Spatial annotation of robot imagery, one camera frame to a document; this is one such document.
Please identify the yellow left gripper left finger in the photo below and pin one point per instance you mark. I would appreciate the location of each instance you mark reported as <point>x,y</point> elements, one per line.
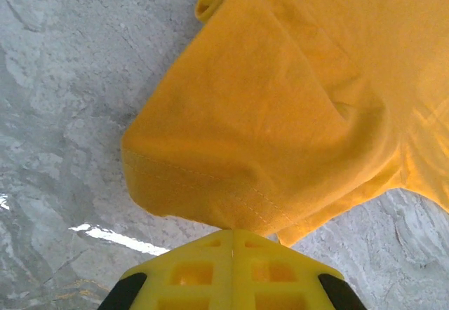
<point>189,278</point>

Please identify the yellow t-shirt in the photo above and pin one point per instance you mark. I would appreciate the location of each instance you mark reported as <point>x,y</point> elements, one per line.
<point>263,96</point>

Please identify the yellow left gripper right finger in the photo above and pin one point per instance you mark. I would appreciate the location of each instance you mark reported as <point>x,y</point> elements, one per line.
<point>277,278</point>

